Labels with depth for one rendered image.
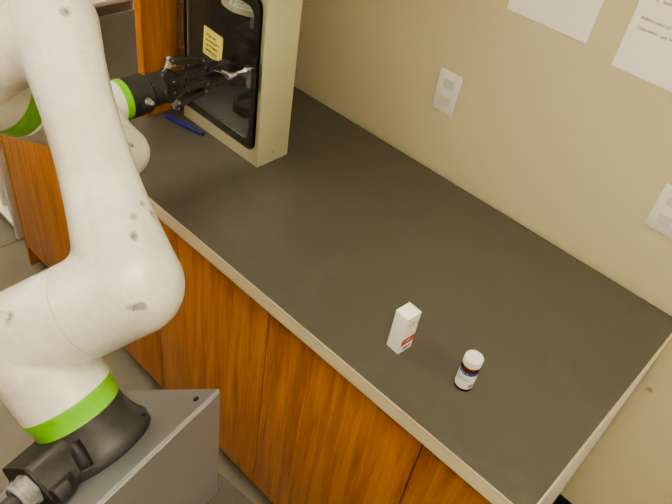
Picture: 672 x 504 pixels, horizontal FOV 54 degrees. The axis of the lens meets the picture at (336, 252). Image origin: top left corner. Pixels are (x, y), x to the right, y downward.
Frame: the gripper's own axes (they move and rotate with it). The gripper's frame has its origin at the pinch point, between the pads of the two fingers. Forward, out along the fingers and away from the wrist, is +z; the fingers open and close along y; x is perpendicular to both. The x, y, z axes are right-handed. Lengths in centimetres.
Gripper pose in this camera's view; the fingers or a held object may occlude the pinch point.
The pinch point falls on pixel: (217, 70)
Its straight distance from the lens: 171.0
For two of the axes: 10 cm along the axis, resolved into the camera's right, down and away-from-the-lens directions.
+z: 6.9, -4.1, 6.0
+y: 0.2, -8.1, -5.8
